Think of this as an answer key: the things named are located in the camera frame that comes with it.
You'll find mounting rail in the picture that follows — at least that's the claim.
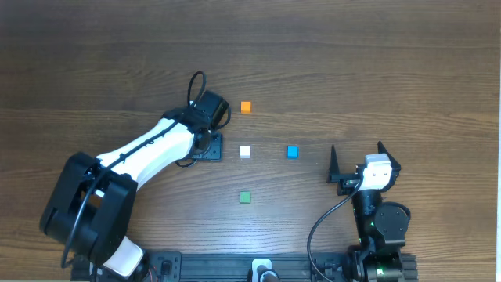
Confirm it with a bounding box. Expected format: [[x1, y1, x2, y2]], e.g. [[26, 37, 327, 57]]
[[72, 251, 419, 282]]

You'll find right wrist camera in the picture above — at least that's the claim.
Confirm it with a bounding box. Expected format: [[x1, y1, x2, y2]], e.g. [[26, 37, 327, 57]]
[[359, 154, 393, 192]]

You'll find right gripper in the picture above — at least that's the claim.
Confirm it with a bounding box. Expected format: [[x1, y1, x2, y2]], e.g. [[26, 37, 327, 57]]
[[326, 140, 402, 197]]

